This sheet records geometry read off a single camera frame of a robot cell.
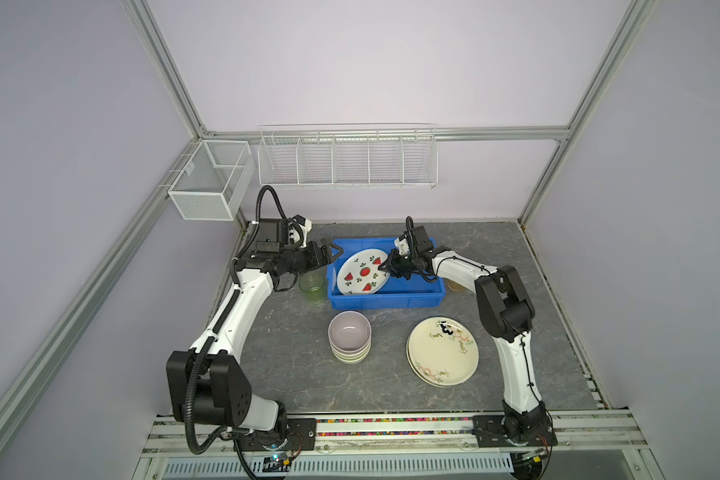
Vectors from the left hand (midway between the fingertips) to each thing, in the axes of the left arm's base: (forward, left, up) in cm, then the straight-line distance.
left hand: (333, 257), depth 80 cm
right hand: (+8, -13, -18) cm, 23 cm away
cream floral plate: (-20, -30, -22) cm, 42 cm away
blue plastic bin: (+1, -18, -22) cm, 29 cm away
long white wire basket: (+38, -5, +7) cm, 39 cm away
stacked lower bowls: (-22, -3, -16) cm, 27 cm away
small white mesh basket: (+37, +41, 0) cm, 55 cm away
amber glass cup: (-14, -29, +4) cm, 32 cm away
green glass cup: (+3, +9, -19) cm, 21 cm away
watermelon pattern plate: (+9, -7, -21) cm, 23 cm away
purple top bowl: (-15, -3, -14) cm, 21 cm away
